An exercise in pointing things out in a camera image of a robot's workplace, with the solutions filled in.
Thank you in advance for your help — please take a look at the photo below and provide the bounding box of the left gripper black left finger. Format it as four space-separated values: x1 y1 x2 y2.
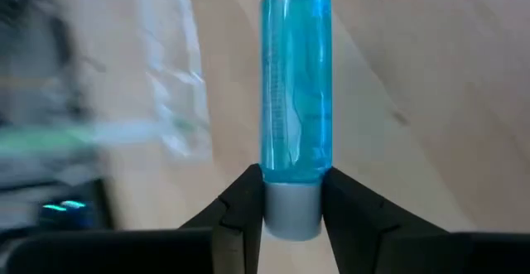
178 162 266 274

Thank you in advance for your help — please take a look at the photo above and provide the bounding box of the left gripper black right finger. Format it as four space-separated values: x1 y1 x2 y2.
320 166 452 274

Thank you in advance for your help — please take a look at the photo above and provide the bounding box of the blue mouthwash bottle grey cap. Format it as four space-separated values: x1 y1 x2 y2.
258 0 334 242

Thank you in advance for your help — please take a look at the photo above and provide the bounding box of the green white toothbrush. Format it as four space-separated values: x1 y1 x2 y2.
0 123 195 153

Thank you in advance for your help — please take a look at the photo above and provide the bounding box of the clear plastic cup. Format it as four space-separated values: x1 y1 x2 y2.
132 0 213 161

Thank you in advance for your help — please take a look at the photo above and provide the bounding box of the black computer with lights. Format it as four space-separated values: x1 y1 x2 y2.
0 178 113 236

